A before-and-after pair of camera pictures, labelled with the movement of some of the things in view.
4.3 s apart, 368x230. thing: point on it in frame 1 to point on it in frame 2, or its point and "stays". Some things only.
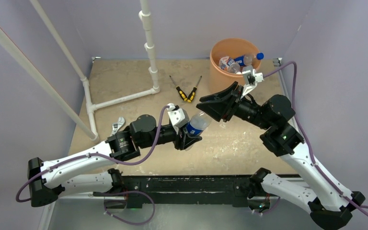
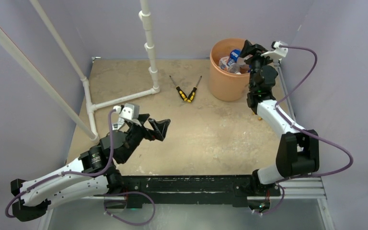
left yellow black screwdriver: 181,93 stays
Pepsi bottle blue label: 192,131 to 234,54
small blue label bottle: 233,67 to 223,63
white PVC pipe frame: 7,44 stays
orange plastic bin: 233,47 stays
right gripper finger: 221,94 to 256,47
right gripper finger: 218,109 to 248,49
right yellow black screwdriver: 192,93 stays
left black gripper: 185,140 to 159,128
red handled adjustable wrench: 116,126 stays
